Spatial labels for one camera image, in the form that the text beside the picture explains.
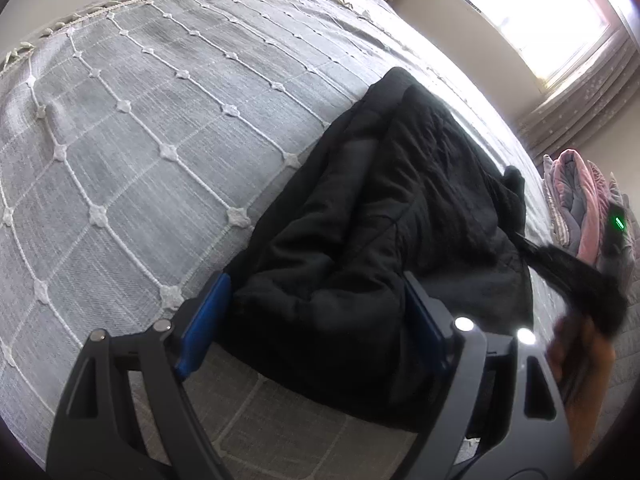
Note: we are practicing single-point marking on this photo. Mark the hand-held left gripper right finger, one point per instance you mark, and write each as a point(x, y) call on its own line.
point(425, 322)

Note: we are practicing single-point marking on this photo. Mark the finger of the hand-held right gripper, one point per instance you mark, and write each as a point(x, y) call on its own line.
point(575, 280)

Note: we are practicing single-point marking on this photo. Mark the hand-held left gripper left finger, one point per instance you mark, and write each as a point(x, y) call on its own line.
point(205, 320)

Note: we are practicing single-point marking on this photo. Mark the large black coat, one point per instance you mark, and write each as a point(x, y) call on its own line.
point(375, 240)

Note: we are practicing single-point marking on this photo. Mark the person's right hand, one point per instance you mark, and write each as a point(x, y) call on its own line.
point(582, 385)

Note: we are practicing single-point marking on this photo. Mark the pink and grey folded quilt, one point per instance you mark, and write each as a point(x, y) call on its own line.
point(592, 200)

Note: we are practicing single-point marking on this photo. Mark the grey dotted curtain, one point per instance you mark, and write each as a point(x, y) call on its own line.
point(585, 100)

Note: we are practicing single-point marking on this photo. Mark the grey white bedspread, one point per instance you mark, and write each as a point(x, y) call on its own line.
point(125, 160)

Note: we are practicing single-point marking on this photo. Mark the bright window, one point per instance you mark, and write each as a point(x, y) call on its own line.
point(530, 15)

